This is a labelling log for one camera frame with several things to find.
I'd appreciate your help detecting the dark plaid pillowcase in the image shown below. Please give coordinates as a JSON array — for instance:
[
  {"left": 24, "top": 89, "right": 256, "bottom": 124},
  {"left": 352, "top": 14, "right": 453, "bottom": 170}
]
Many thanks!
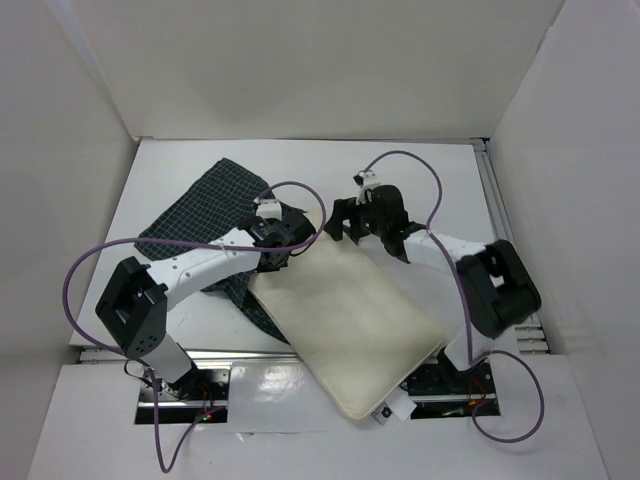
[{"left": 139, "top": 158, "right": 286, "bottom": 342}]

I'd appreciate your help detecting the cream white pillow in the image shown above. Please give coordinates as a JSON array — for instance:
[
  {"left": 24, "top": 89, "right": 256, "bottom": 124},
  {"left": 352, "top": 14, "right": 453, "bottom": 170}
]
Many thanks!
[{"left": 249, "top": 233, "right": 445, "bottom": 421}]

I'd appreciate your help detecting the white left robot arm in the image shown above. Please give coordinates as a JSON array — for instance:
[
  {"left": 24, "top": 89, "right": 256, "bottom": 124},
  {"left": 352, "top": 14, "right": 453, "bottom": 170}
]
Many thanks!
[{"left": 96, "top": 211, "right": 316, "bottom": 399}]

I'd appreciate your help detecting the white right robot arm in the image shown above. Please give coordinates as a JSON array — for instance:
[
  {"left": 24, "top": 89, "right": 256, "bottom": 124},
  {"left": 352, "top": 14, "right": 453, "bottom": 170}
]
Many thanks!
[{"left": 324, "top": 185, "right": 542, "bottom": 392}]

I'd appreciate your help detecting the white pillow tag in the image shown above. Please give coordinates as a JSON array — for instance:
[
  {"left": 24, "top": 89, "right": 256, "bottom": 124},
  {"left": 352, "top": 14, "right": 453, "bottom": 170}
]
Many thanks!
[{"left": 371, "top": 395, "right": 417, "bottom": 425}]

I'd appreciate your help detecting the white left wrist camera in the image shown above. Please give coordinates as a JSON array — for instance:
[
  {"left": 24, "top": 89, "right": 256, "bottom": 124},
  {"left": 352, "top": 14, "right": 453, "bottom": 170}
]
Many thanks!
[{"left": 253, "top": 198, "right": 282, "bottom": 220}]

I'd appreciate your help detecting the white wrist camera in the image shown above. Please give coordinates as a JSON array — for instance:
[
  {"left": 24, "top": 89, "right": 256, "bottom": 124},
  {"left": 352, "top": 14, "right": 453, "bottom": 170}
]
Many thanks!
[
  {"left": 253, "top": 198, "right": 282, "bottom": 220},
  {"left": 353, "top": 170, "right": 381, "bottom": 205}
]

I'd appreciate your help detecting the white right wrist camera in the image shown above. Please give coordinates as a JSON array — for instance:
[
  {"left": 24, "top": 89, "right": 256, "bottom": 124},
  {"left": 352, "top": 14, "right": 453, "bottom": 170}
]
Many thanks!
[{"left": 353, "top": 170, "right": 381, "bottom": 205}]

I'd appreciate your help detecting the aluminium frame rail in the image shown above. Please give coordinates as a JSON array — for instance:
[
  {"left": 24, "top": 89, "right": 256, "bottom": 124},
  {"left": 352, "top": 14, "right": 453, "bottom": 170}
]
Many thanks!
[{"left": 69, "top": 139, "right": 549, "bottom": 356}]

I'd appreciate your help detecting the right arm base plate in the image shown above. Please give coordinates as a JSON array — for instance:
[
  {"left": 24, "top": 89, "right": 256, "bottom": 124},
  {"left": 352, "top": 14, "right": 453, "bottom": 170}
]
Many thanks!
[{"left": 400, "top": 359, "right": 501, "bottom": 420}]

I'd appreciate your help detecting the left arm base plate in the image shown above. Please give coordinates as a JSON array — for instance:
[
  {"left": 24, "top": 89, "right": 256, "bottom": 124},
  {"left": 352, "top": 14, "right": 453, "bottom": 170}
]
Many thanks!
[{"left": 129, "top": 366, "right": 231, "bottom": 425}]

